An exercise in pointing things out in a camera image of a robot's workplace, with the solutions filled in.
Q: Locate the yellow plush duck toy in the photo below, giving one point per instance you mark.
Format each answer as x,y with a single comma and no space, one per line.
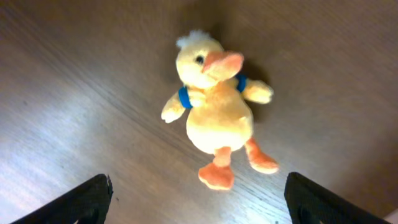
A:
215,93

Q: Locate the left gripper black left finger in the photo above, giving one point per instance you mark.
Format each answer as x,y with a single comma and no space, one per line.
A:
86,204

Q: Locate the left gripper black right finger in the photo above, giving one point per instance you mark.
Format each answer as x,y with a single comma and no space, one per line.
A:
310,203

